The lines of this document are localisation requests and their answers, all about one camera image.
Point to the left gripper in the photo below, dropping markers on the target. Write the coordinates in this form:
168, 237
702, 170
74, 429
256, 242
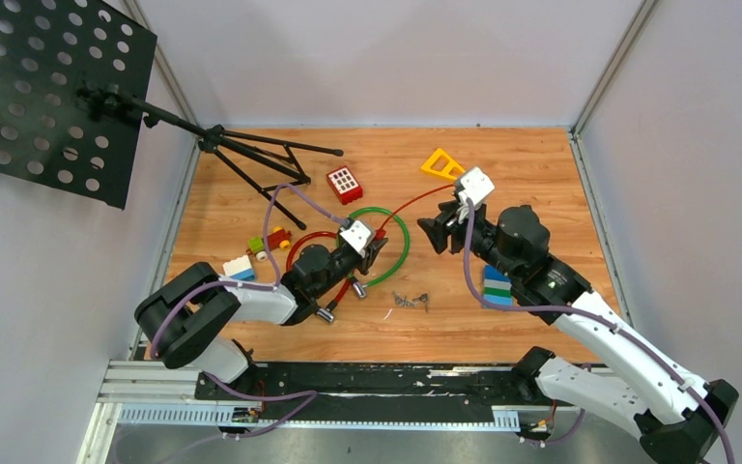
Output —
370, 256

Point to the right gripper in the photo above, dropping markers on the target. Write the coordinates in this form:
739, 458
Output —
446, 223

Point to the green cable lock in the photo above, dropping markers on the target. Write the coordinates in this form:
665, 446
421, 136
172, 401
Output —
396, 266

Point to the red cable lock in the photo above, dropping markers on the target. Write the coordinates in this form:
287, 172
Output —
300, 243

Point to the silver keys of green lock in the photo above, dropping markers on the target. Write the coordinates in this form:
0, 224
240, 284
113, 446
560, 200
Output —
422, 300

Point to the silver keys of red lock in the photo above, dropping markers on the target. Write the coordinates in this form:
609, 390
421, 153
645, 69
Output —
401, 301

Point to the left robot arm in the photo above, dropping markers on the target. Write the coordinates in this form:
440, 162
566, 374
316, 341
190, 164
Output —
184, 319

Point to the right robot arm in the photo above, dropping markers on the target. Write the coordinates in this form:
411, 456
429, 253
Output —
674, 414

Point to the yellow triangular toy piece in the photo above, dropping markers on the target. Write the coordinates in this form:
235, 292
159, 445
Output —
443, 166

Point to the red green toy car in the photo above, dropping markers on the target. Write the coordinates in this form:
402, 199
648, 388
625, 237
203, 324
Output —
259, 247

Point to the blue green white brick stack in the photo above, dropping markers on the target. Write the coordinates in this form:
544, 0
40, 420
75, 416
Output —
497, 288

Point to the red window toy brick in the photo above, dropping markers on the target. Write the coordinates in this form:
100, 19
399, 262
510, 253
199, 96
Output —
344, 185

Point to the white blue toy brick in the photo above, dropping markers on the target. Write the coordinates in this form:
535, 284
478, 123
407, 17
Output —
239, 268

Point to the black perforated music stand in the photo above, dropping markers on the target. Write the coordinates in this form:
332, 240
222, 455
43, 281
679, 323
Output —
74, 77

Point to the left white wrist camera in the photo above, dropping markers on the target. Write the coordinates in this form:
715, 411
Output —
357, 235

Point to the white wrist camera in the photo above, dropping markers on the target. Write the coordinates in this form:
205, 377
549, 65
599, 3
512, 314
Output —
357, 235
471, 190

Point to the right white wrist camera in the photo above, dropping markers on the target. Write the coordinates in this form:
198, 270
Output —
471, 190

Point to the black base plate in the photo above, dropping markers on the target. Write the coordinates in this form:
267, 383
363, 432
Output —
391, 392

